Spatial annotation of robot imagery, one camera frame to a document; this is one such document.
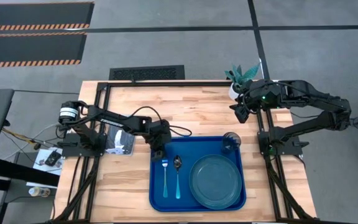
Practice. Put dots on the white paper sheet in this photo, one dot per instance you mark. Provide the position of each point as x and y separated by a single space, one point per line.
42 169

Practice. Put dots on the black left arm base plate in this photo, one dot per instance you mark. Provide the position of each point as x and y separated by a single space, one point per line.
73 147

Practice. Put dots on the green leafy plant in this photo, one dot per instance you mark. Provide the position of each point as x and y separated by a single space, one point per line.
242 73

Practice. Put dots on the clear plastic bottle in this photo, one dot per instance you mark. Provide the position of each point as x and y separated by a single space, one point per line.
39 191

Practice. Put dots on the blue plastic tray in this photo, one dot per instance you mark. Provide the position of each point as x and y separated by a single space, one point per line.
197 146

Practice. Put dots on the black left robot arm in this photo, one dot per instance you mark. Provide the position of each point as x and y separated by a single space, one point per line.
120 122

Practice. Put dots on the white plant pot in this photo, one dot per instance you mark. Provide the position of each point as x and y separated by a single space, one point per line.
233 92

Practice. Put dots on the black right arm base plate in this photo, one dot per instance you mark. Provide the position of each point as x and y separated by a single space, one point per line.
287 146

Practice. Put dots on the black hazard striped floor mat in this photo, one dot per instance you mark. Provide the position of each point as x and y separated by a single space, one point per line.
36 14
30 48

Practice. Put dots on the blue round plate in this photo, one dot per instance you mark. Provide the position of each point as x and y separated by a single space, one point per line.
215 182

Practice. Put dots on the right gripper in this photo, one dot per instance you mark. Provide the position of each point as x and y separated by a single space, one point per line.
250 96

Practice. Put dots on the dark blue faceted cup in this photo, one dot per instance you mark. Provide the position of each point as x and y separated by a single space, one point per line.
231 143

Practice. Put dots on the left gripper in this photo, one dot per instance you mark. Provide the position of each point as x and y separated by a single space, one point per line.
160 144

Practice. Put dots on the black floor vent grille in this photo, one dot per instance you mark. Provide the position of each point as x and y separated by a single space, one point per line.
146 73

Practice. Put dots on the black aluminium table frame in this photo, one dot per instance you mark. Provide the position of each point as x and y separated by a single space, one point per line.
166 84

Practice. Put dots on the small black handheld device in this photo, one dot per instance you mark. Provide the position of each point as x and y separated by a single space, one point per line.
52 158

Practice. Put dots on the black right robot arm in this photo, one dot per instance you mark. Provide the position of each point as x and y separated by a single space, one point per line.
315 93

